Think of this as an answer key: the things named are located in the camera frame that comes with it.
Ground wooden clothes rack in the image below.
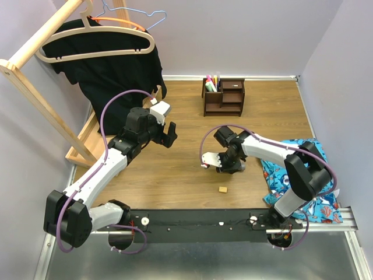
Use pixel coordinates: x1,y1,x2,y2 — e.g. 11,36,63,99
0,0,163,177

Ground orange plastic hanger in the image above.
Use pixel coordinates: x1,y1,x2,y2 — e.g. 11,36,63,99
89,16,146,32

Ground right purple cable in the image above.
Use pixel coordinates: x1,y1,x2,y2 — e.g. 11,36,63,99
199,124,338,251

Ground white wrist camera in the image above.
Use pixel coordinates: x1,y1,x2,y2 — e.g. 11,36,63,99
149,101,171,125
201,152,222,169

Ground mint green highlighter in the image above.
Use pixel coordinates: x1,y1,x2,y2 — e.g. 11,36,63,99
205,81,217,92

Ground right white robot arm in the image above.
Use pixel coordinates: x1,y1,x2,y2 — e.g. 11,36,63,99
200,125,336,229

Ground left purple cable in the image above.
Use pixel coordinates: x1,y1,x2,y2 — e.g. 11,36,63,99
56,89,157,255

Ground beige wooden hanger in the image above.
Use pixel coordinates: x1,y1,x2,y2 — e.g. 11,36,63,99
36,1,156,64

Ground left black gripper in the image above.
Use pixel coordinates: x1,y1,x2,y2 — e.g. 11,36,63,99
139,108,178,148

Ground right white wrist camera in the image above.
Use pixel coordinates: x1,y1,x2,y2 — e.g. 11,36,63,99
201,152,222,169

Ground blue shark print cloth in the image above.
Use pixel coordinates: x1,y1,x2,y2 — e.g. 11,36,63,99
260,139,343,224

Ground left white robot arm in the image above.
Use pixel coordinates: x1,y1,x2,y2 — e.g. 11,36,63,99
43,101,177,248

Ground dark wooden desk organizer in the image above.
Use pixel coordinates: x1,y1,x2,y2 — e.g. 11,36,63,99
201,78,245,117

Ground pink capped white marker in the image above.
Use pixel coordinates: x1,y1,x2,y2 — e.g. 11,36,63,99
206,75,213,85

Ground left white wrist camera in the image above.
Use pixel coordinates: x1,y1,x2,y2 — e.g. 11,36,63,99
149,101,171,125

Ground black t-shirt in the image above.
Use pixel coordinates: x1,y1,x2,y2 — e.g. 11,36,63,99
42,19,167,137

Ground purple cable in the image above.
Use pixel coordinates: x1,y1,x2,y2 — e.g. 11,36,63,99
56,89,157,255
199,124,338,251

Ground blue wire hanger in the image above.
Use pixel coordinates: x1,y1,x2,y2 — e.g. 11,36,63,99
94,1,167,31

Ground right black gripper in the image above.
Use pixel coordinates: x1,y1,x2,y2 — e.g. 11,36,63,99
213,150,241,173

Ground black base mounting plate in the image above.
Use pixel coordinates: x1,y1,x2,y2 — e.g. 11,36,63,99
96,208,304,244

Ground aluminium rail frame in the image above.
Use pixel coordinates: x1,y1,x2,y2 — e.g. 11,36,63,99
43,167,372,279

